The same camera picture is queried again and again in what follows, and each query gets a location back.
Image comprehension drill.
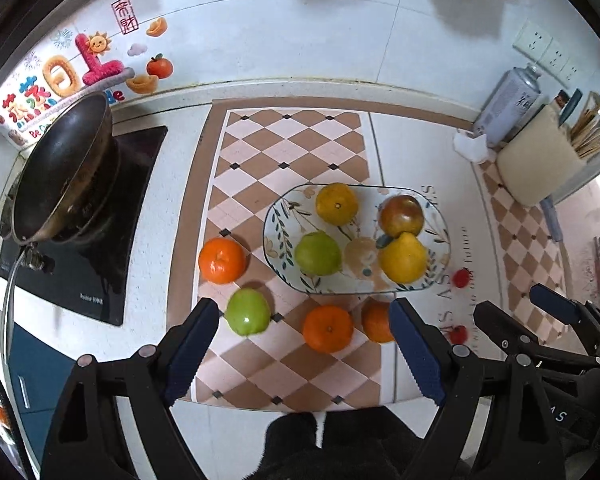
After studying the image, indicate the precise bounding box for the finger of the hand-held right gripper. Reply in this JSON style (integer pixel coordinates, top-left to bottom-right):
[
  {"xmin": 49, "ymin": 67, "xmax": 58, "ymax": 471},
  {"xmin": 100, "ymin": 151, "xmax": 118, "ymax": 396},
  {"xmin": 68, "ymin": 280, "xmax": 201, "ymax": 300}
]
[
  {"xmin": 529, "ymin": 283, "xmax": 600, "ymax": 357},
  {"xmin": 472, "ymin": 301, "xmax": 600, "ymax": 375}
]

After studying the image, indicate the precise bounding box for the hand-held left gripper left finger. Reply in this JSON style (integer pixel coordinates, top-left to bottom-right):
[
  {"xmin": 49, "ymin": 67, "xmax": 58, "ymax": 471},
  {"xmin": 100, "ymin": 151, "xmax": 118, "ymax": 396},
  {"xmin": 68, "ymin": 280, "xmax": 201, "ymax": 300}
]
[{"xmin": 39, "ymin": 296, "xmax": 221, "ymax": 480}]

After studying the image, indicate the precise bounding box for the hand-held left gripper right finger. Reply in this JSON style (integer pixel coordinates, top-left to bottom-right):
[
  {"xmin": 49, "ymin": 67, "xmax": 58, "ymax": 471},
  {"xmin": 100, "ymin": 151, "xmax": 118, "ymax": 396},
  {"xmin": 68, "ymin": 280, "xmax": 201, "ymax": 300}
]
[{"xmin": 387, "ymin": 297, "xmax": 569, "ymax": 480}]

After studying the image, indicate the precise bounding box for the orange tangerine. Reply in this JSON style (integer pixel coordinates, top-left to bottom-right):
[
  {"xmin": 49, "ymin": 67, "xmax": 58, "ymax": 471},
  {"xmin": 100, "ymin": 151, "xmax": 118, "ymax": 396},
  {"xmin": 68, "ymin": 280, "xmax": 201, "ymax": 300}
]
[
  {"xmin": 361, "ymin": 299, "xmax": 396, "ymax": 344},
  {"xmin": 198, "ymin": 237, "xmax": 247, "ymax": 283},
  {"xmin": 302, "ymin": 305, "xmax": 354, "ymax": 352}
]

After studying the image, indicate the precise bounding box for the green apple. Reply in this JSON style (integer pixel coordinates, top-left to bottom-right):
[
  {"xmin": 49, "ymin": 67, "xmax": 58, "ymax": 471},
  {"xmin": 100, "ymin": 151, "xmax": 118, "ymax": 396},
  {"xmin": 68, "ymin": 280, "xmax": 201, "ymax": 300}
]
[
  {"xmin": 224, "ymin": 287, "xmax": 271, "ymax": 337},
  {"xmin": 294, "ymin": 230, "xmax": 343, "ymax": 277}
]

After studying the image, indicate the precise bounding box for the floral print oval plate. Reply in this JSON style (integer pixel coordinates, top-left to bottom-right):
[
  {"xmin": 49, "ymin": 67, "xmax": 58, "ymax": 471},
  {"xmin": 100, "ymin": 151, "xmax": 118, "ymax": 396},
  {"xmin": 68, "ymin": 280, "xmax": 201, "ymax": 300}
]
[{"xmin": 263, "ymin": 183, "xmax": 452, "ymax": 295}]

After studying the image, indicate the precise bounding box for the yellow lemon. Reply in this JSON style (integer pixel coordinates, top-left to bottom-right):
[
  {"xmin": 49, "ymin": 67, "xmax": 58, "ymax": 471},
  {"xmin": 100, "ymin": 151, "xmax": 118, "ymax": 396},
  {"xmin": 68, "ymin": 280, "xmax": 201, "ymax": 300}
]
[{"xmin": 377, "ymin": 231, "xmax": 428, "ymax": 284}]

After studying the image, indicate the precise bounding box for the person's dark clothing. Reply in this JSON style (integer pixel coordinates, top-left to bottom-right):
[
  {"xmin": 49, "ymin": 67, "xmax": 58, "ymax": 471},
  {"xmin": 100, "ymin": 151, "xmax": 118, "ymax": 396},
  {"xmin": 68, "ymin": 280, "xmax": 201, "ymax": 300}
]
[{"xmin": 262, "ymin": 407, "xmax": 433, "ymax": 480}]

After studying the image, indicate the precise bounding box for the red-brown apple on plate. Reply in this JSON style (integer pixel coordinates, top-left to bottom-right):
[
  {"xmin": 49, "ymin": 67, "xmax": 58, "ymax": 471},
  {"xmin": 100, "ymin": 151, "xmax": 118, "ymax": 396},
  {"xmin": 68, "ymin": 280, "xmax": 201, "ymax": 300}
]
[{"xmin": 378, "ymin": 194, "xmax": 425, "ymax": 239}]

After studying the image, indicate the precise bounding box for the cream utensil holder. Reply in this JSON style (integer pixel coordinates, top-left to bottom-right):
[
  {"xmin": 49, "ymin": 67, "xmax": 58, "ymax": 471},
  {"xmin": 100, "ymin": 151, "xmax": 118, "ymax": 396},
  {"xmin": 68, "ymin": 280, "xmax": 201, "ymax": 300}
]
[{"xmin": 496, "ymin": 105, "xmax": 588, "ymax": 207}]

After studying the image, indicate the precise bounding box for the blue cabinet door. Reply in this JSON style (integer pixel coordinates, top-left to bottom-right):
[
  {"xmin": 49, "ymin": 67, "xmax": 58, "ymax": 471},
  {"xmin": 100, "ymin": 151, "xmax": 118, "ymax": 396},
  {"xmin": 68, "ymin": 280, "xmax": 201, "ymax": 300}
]
[{"xmin": 5, "ymin": 320, "xmax": 77, "ymax": 412}]

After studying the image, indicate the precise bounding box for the black glass gas stove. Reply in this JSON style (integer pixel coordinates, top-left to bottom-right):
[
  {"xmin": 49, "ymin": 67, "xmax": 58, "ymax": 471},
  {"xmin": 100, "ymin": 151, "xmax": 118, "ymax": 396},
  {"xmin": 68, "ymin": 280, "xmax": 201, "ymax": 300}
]
[{"xmin": 0, "ymin": 125, "xmax": 169, "ymax": 327}]

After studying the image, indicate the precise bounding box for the yellow-orange citrus fruit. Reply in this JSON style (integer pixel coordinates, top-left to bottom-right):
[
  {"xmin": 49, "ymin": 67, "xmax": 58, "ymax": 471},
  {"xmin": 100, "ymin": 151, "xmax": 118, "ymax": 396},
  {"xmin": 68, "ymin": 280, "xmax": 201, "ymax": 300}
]
[{"xmin": 315, "ymin": 182, "xmax": 359, "ymax": 226}]

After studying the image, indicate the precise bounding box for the bundle of wooden chopsticks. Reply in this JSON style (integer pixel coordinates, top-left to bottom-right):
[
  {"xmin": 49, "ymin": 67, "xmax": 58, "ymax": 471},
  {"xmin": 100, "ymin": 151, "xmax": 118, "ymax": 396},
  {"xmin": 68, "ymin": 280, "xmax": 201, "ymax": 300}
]
[{"xmin": 570, "ymin": 104, "xmax": 600, "ymax": 159}]

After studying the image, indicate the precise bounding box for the white crumpled cloth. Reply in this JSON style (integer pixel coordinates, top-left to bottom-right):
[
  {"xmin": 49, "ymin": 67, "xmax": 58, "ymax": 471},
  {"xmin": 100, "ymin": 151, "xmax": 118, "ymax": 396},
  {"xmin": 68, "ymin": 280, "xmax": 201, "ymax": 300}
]
[{"xmin": 452, "ymin": 129, "xmax": 498, "ymax": 164}]

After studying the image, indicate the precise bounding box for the white lettered counter mat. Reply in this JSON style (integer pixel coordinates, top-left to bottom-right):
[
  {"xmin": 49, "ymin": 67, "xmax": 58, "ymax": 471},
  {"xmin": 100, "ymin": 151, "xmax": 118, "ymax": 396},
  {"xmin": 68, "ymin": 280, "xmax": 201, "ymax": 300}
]
[{"xmin": 369, "ymin": 110, "xmax": 571, "ymax": 406}]

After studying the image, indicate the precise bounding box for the silver spray can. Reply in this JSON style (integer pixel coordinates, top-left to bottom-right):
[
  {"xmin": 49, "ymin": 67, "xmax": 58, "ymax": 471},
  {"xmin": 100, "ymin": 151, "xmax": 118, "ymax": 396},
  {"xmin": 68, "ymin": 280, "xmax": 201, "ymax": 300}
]
[{"xmin": 472, "ymin": 64, "xmax": 542, "ymax": 148}]

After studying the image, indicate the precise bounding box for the black wok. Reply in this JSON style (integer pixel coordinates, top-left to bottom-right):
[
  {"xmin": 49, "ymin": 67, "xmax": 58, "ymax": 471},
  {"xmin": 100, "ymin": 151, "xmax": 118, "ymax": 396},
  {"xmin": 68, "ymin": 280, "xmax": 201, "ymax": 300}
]
[{"xmin": 0, "ymin": 91, "xmax": 116, "ymax": 376}]

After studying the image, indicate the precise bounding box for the brown checkered counter mat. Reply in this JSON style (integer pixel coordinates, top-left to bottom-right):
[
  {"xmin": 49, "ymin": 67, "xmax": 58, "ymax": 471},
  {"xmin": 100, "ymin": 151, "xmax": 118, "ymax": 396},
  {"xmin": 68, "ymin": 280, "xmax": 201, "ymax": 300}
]
[{"xmin": 166, "ymin": 102, "xmax": 398, "ymax": 413}]

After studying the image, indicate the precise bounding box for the white wall outlet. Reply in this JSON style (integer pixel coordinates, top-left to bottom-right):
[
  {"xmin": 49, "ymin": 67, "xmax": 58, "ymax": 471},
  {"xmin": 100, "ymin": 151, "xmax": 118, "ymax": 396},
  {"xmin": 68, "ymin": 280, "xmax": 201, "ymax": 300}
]
[{"xmin": 512, "ymin": 20, "xmax": 581, "ymax": 82}]

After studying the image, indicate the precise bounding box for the colourful wall sticker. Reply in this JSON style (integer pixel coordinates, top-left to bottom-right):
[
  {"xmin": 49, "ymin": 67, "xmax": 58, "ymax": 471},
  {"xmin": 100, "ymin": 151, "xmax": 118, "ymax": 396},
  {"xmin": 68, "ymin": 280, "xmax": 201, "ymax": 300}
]
[{"xmin": 0, "ymin": 0, "xmax": 176, "ymax": 148}]

